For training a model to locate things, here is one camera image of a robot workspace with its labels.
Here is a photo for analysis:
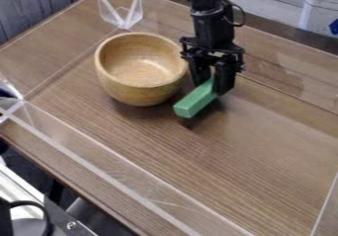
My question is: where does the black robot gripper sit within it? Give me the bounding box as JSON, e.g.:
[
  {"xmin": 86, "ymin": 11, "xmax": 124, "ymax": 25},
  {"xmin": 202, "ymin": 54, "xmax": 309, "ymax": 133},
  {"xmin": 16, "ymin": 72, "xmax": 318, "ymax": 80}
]
[{"xmin": 179, "ymin": 6, "xmax": 244, "ymax": 96}]

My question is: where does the green rectangular block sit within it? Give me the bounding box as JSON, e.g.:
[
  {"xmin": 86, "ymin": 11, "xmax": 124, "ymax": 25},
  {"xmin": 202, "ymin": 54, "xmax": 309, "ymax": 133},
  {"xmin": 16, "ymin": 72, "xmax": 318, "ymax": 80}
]
[{"xmin": 172, "ymin": 79, "xmax": 218, "ymax": 118}]

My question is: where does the brown wooden bowl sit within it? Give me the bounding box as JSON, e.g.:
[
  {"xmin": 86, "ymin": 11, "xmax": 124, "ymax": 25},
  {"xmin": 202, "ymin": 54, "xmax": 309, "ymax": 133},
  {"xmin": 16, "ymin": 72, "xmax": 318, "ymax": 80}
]
[{"xmin": 94, "ymin": 33, "xmax": 187, "ymax": 107}]

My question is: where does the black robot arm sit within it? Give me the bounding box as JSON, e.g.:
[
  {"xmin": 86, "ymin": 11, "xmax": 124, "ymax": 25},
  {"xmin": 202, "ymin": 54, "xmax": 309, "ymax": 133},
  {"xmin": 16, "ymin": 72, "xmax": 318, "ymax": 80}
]
[{"xmin": 179, "ymin": 0, "xmax": 246, "ymax": 96}]

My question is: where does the clear acrylic table fence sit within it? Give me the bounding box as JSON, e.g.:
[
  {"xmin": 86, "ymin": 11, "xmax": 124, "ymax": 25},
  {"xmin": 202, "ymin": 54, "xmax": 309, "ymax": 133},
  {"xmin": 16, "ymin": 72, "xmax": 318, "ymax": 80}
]
[{"xmin": 0, "ymin": 0, "xmax": 338, "ymax": 236}]

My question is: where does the white bucket in background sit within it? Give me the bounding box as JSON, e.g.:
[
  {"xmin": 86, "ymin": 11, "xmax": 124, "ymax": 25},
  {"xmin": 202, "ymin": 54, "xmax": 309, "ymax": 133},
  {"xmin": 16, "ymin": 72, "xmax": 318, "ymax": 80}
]
[{"xmin": 298, "ymin": 0, "xmax": 338, "ymax": 39}]

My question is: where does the clear acrylic corner bracket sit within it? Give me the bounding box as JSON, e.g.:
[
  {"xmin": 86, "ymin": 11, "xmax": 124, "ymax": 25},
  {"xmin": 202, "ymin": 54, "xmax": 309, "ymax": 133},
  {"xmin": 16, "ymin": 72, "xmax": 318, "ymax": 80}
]
[{"xmin": 96, "ymin": 0, "xmax": 144, "ymax": 30}]

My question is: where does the metal bracket with screw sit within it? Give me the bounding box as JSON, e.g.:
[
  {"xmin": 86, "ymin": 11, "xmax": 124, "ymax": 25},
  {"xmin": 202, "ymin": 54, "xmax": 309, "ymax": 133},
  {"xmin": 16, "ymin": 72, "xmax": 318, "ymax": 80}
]
[{"xmin": 45, "ymin": 202, "xmax": 99, "ymax": 236}]

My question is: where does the black cable loop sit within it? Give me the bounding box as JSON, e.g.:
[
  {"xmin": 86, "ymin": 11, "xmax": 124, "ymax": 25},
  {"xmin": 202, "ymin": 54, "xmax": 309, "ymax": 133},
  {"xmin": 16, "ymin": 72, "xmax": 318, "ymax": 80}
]
[{"xmin": 8, "ymin": 199, "xmax": 56, "ymax": 236}]

